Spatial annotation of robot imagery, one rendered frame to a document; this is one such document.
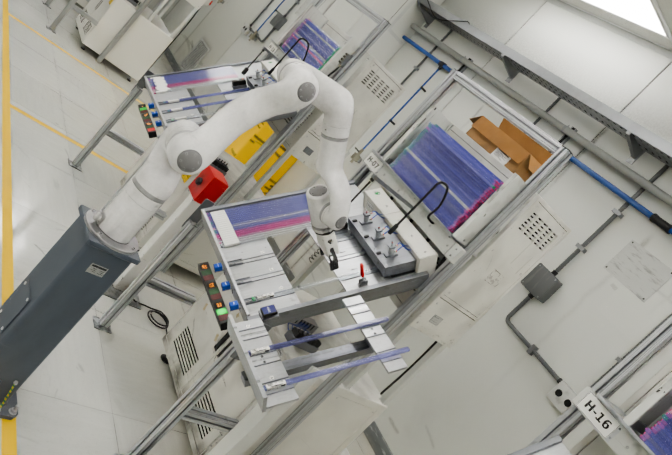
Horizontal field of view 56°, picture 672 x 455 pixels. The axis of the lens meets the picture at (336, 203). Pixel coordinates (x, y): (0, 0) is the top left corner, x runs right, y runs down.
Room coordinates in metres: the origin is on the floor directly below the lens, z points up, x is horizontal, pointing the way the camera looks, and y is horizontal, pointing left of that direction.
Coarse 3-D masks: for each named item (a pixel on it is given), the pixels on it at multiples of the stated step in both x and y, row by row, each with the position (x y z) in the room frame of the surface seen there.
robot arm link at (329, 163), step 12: (324, 144) 2.00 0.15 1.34; (336, 144) 1.99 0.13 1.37; (324, 156) 2.01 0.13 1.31; (336, 156) 2.01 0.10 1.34; (324, 168) 2.02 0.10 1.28; (336, 168) 2.03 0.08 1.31; (324, 180) 2.01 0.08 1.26; (336, 180) 2.01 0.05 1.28; (336, 192) 2.00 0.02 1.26; (348, 192) 2.03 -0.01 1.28; (336, 204) 2.00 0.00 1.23; (348, 204) 2.03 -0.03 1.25; (324, 216) 2.04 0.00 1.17; (336, 216) 2.01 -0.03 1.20; (336, 228) 2.03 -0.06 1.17
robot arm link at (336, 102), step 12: (288, 60) 1.94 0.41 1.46; (300, 60) 1.97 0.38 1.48; (312, 72) 1.98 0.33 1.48; (324, 84) 1.95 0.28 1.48; (336, 84) 1.96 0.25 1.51; (324, 96) 1.95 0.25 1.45; (336, 96) 1.95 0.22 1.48; (348, 96) 1.97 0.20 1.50; (324, 108) 1.96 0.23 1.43; (336, 108) 1.95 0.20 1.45; (348, 108) 1.97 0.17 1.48; (324, 120) 1.99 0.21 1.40; (336, 120) 1.97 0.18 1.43; (348, 120) 1.98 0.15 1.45; (324, 132) 1.99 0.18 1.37; (336, 132) 1.98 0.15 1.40; (348, 132) 2.01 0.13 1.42
